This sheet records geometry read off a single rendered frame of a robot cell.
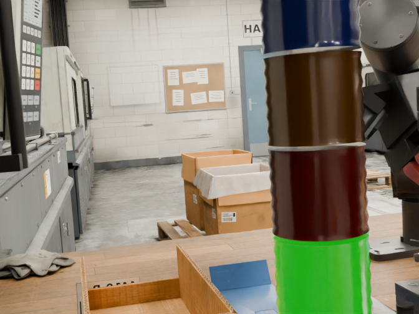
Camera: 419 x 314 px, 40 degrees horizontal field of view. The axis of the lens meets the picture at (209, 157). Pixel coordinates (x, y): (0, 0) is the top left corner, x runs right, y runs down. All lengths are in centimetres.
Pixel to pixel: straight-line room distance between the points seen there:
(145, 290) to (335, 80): 54
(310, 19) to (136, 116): 1101
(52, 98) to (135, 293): 437
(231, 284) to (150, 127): 1059
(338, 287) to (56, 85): 485
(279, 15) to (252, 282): 50
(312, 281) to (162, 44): 1112
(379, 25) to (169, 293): 39
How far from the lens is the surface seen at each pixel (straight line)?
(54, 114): 503
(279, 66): 22
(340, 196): 22
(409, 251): 89
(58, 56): 504
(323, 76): 21
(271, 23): 22
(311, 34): 21
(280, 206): 22
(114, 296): 72
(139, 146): 1124
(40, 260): 93
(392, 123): 61
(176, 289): 72
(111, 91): 1121
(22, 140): 133
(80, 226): 512
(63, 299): 79
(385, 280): 79
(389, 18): 57
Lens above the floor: 114
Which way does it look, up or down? 5 degrees down
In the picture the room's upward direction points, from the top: 4 degrees counter-clockwise
